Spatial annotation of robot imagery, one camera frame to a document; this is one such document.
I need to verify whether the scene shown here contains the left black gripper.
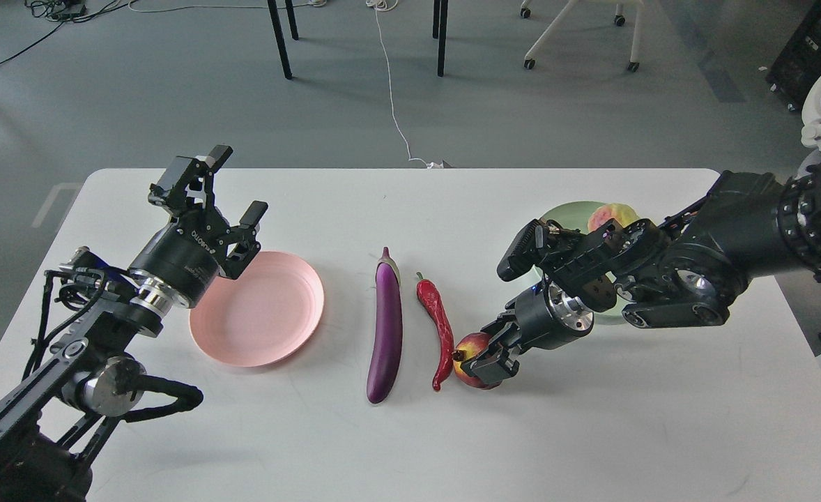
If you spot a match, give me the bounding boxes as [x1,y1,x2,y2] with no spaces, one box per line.
[129,145,268,308]

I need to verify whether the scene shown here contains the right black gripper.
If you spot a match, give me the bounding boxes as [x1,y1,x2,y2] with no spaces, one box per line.
[461,280,593,388]

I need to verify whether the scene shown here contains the red pomegranate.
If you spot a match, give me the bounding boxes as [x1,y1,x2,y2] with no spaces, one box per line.
[452,333,499,390]

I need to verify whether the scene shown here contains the red chili pepper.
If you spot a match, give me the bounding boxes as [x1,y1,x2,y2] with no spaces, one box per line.
[415,271,454,392]

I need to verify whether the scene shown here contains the purple eggplant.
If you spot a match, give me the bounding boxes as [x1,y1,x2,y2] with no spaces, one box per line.
[366,247,402,404]

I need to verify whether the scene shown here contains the green pink custard apple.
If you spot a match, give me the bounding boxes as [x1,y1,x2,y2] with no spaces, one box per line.
[587,203,640,232]

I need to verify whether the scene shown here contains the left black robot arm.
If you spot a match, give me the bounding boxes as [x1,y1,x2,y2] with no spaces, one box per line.
[0,145,268,501]

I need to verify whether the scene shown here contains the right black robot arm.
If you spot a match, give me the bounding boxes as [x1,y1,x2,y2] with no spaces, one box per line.
[459,162,821,388]

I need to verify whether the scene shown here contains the pink plate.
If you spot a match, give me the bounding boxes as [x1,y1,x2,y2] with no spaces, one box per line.
[190,251,325,367]

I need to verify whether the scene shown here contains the light green plate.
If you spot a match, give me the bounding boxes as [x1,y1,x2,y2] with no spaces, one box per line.
[540,201,628,326]

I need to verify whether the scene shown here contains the black table leg left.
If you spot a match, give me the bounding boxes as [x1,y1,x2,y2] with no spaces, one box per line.
[266,0,299,80]

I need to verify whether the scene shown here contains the black table leg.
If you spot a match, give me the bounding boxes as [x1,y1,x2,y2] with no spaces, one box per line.
[431,0,449,77]
[266,0,299,80]

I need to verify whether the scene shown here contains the black table leg right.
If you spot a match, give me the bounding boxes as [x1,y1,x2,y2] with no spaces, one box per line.
[431,0,449,77]

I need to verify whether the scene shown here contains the white chair base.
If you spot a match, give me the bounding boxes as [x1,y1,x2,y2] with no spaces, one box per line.
[523,1,651,74]

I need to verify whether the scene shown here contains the black equipment case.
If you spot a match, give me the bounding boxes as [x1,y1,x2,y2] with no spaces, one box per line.
[765,1,821,112]

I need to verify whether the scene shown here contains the black floor cables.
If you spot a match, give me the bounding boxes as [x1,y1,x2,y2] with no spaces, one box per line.
[0,0,132,83]

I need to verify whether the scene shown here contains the white floor cable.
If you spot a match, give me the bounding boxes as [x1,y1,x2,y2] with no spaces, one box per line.
[367,0,444,169]

